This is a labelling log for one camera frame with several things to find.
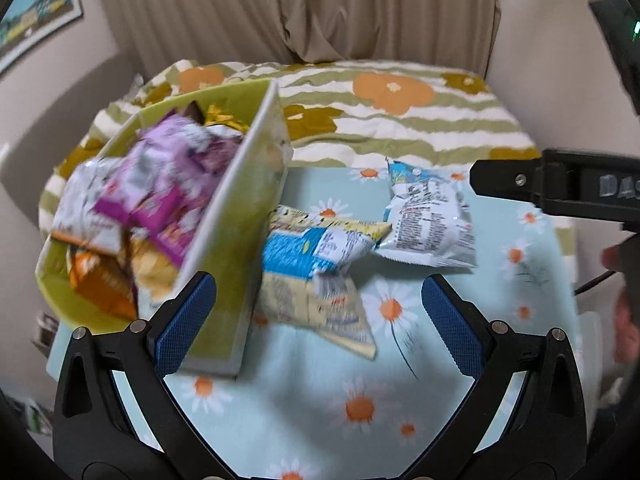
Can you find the white blue snack packet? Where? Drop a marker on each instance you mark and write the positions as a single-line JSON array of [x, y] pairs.
[[430, 220]]

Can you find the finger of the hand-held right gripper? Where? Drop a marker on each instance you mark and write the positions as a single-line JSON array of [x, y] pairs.
[[505, 177]]

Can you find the blue yellow snack packet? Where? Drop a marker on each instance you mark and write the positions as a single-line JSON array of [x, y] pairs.
[[320, 245]]

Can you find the beige curtain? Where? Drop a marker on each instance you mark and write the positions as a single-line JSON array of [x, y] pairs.
[[300, 10]]

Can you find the purple snack packet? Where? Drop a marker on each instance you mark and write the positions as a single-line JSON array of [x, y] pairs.
[[170, 190]]

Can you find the daisy print tablecloth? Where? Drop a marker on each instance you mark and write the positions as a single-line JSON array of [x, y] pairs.
[[310, 400]]

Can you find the yellow green cardboard box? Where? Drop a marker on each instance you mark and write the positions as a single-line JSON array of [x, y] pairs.
[[225, 260]]

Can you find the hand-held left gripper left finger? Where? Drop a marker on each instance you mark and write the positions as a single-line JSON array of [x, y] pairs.
[[185, 325]]

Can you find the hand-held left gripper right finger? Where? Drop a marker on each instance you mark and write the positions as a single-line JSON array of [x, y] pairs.
[[450, 325]]

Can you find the blue cream snack packet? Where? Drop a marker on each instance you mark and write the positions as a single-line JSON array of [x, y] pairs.
[[310, 310]]

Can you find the wall poster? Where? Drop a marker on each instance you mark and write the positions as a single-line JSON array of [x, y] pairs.
[[35, 15]]

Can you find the black device with green light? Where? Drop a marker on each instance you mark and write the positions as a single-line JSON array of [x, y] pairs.
[[617, 40]]

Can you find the striped flower blanket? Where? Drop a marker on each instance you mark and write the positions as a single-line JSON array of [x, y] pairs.
[[400, 120]]

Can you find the person's right hand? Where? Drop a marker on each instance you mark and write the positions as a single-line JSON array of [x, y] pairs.
[[630, 325]]

